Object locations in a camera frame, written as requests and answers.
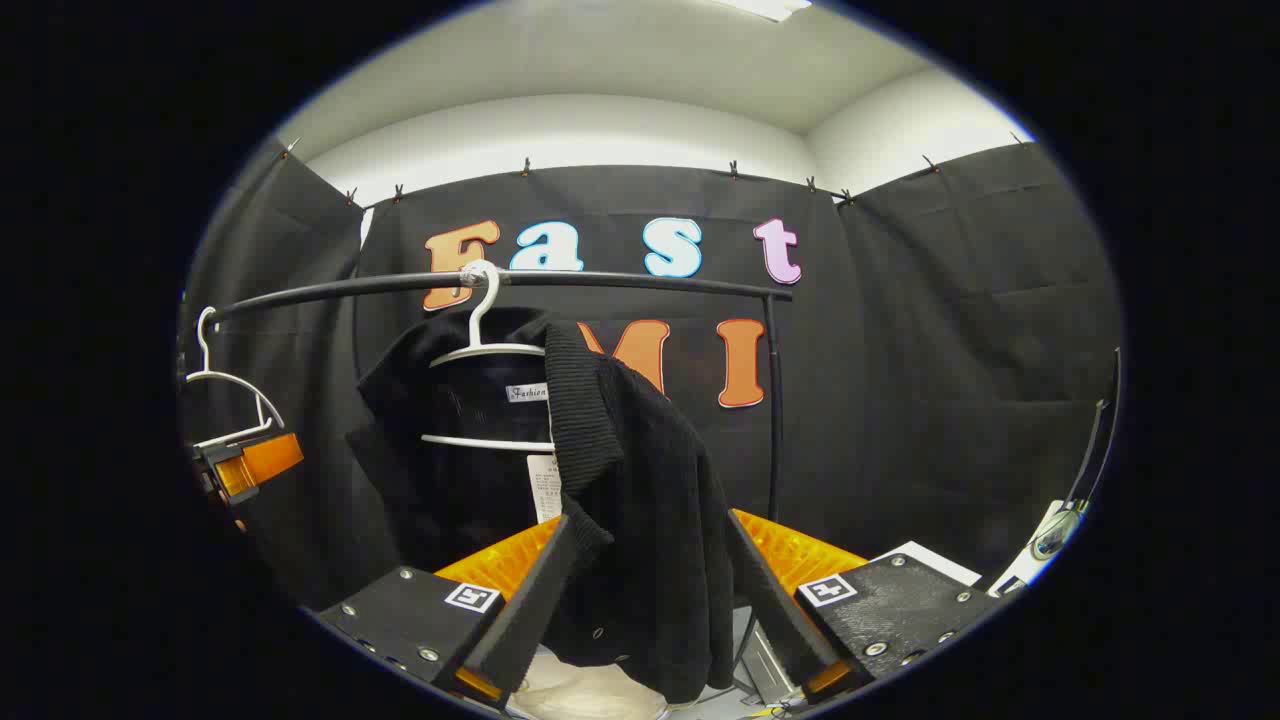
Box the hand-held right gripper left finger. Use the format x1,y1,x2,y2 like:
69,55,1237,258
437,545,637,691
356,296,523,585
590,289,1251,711
315,513,581,706

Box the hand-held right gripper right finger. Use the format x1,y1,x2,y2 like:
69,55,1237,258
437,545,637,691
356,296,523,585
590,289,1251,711
726,507,1003,703

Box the white laundry hamper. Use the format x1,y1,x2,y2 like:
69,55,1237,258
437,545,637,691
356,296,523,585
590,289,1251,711
510,645,671,720

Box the black knit cardigan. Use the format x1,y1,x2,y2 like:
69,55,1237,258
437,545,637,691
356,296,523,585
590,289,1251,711
345,305,741,706

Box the white plastic clothes hanger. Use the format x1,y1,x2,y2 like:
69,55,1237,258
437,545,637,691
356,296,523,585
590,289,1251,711
185,305,286,451
420,260,561,453

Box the black metal clothes rack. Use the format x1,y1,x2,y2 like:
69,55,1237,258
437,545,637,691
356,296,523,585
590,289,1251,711
180,268,796,526

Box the silver ribbed metal panel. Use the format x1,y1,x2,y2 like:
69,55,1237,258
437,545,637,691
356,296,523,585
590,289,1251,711
740,620,801,701

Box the white flat board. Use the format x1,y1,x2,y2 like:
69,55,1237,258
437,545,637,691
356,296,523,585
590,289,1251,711
870,542,983,588

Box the white device with lens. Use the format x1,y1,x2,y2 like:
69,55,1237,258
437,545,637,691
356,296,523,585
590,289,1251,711
990,500,1086,599

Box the black backdrop cloth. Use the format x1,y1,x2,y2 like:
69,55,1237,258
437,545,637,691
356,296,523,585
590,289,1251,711
180,140,1126,611

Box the floor cable tangle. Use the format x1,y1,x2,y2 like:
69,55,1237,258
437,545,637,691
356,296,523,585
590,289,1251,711
690,695,801,719

